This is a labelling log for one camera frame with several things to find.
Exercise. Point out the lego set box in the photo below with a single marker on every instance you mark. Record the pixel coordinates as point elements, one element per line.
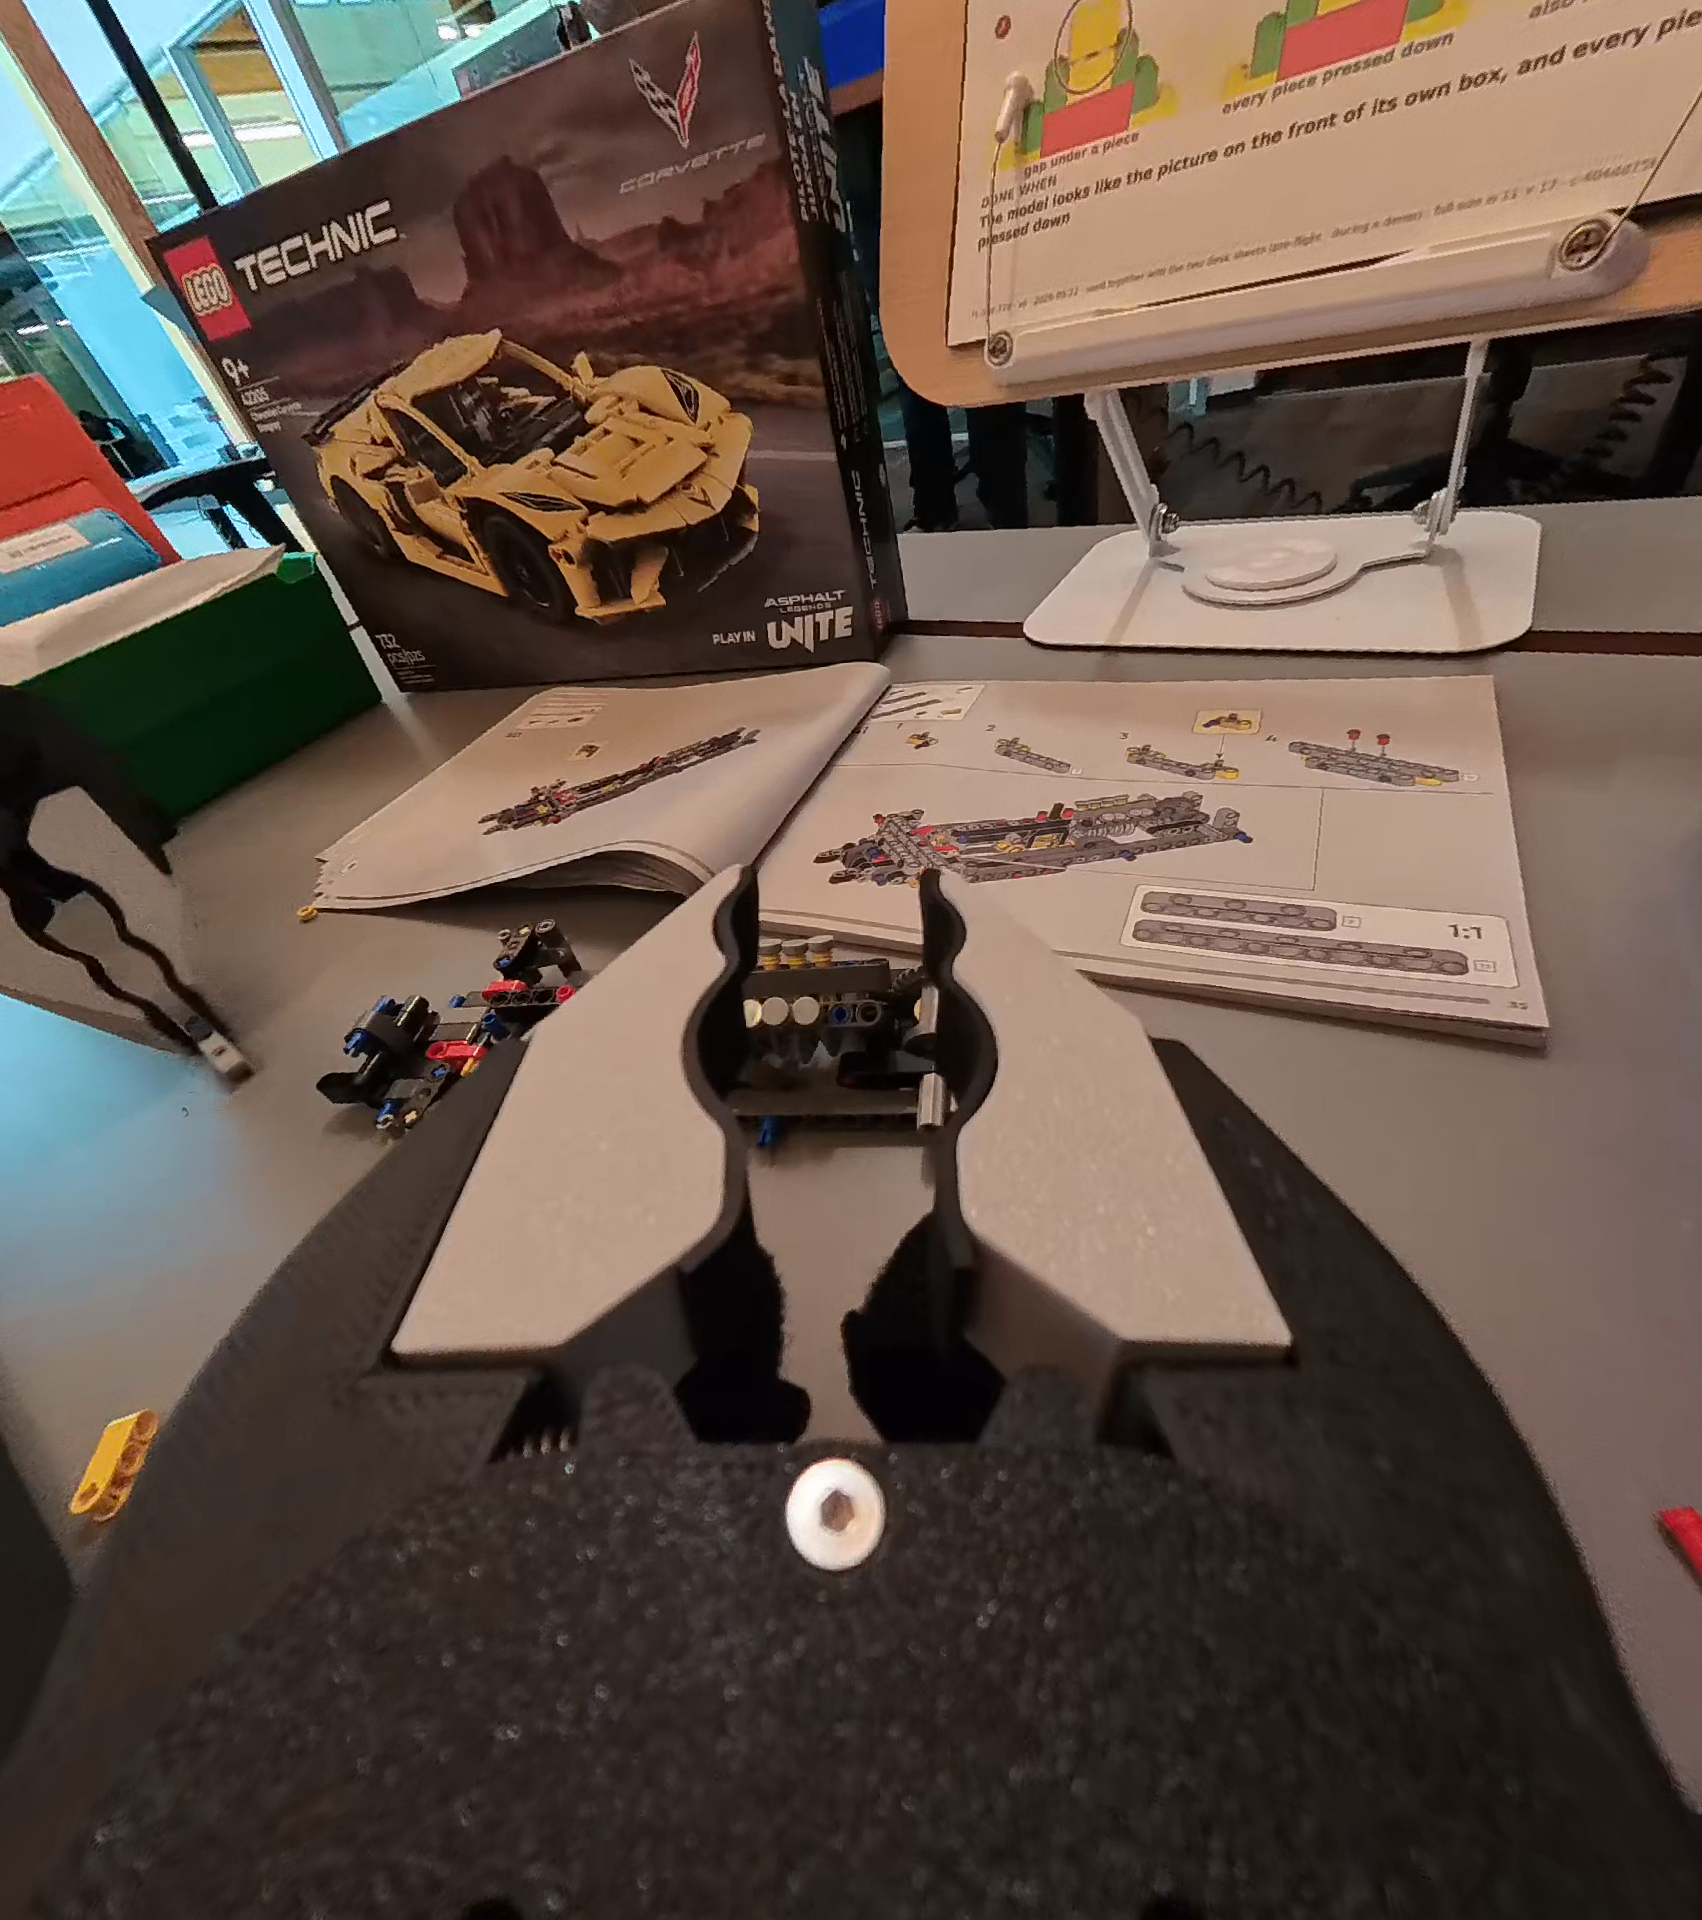
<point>567,300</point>

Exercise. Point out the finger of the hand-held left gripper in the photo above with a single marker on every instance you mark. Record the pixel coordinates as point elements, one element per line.
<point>140,916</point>
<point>25,962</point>

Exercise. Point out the light blue roll with label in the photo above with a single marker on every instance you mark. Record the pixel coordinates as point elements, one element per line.
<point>25,564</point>

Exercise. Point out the grey lego car chassis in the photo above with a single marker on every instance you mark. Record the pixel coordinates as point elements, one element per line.
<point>462,1020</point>

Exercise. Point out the black pole with round top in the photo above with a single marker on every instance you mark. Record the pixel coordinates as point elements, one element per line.
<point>175,107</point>

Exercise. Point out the small yellow lego liftarm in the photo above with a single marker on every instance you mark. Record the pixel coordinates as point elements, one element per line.
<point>113,1468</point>

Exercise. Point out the lego instruction booklet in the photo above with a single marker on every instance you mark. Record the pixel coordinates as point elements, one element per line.
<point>1166,840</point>

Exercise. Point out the scattered small lego pins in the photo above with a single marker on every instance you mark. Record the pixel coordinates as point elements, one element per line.
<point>1700,1544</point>

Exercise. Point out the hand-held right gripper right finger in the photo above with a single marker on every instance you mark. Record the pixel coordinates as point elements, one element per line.
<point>1122,1187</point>

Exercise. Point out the green container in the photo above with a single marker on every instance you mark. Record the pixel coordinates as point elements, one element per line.
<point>219,704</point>

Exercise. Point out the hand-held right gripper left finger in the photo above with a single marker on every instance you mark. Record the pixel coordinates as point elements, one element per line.
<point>567,1187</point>

